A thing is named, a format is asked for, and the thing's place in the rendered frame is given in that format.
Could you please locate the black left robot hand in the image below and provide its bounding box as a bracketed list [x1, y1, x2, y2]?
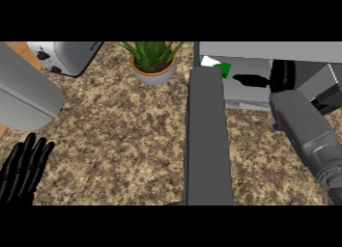
[0, 132, 57, 206]

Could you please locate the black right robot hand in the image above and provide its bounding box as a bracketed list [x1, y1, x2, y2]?
[231, 59, 296, 96]

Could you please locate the grey microwave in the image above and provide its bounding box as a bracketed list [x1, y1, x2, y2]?
[194, 41, 342, 116]

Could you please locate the green and white milk carton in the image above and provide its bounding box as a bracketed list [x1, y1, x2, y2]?
[197, 55, 234, 79]

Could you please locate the dark grey microwave door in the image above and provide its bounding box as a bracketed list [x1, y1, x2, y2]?
[181, 67, 236, 206]

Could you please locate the green potted plant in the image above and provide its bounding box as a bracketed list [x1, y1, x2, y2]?
[118, 41, 186, 86]

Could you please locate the silver toaster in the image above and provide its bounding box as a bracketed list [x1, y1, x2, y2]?
[25, 41, 106, 78]

